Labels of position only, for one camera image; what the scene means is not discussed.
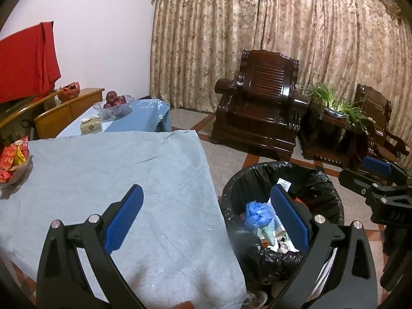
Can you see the white paper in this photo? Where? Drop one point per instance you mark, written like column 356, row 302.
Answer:
column 288, row 246

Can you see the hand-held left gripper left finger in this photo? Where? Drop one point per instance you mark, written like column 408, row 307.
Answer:
column 125, row 215

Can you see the potted green plant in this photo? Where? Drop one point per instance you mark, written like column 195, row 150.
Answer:
column 338, row 103

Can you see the black bag lined bin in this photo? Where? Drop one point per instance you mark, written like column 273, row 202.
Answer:
column 231, row 206

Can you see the person's shoe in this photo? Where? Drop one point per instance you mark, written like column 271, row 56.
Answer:
column 256, row 298

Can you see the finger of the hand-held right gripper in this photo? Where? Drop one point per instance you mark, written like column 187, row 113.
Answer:
column 376, row 167
column 354, row 180

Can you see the patterned beige curtain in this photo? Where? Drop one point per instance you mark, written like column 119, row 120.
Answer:
column 273, row 22

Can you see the large red snack packet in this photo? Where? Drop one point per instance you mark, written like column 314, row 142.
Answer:
column 9, row 156

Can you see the red cloth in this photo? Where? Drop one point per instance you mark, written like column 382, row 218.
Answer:
column 25, row 61

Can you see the grey table cloth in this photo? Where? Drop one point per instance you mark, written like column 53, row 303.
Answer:
column 96, row 167

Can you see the gold tissue box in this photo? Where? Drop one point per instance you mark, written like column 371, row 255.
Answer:
column 91, row 126

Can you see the dark wooden armchair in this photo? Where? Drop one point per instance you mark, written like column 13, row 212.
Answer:
column 257, row 109
column 375, row 116

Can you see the blue plastic bag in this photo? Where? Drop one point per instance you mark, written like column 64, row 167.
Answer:
column 259, row 214

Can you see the dark wooden side table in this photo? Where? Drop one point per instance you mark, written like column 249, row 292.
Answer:
column 328, row 141

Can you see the red apple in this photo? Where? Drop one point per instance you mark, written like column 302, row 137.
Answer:
column 111, row 97
column 121, row 100

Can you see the red plastic bag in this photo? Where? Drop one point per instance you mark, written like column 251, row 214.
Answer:
column 298, row 199

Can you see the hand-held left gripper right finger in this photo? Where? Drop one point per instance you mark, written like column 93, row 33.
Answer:
column 289, row 219

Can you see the wooden television cabinet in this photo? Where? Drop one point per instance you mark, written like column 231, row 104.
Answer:
column 70, row 109

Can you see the television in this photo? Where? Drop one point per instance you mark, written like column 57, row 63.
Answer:
column 19, row 104

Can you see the glass fruit bowl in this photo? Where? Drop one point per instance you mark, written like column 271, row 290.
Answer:
column 116, row 112

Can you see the pale green glove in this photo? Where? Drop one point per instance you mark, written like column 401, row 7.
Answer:
column 267, row 235

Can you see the small red snack packet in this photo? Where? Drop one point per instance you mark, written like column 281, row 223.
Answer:
column 5, row 176

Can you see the yellow snack packet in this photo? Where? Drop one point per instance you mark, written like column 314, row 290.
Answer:
column 20, row 159

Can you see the light blue tablecloth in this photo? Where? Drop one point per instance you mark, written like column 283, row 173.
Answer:
column 144, row 116

